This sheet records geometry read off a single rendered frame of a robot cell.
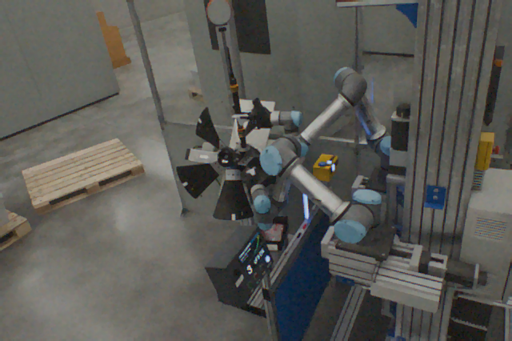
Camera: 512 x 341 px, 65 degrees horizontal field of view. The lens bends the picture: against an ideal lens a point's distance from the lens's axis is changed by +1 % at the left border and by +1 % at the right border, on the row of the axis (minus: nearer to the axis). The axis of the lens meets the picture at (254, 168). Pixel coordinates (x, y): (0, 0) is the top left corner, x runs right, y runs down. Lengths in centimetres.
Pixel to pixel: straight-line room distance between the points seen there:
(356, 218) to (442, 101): 54
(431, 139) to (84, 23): 674
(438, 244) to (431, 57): 85
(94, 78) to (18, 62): 123
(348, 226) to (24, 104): 640
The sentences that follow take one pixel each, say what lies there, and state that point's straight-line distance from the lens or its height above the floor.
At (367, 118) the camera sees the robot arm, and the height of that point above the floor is 138.
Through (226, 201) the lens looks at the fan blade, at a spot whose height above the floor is 102.
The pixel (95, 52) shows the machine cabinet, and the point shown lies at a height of 85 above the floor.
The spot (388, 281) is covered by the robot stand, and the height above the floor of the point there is 96.
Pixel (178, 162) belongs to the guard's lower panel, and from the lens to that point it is 370.
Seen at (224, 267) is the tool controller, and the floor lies 125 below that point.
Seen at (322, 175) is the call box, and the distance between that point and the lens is 237.
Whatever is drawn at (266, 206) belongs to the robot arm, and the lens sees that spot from 188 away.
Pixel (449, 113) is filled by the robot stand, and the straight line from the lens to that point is 168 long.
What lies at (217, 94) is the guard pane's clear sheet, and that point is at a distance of 311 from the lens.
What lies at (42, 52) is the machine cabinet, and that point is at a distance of 749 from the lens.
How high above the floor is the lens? 227
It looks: 30 degrees down
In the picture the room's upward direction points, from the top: 8 degrees counter-clockwise
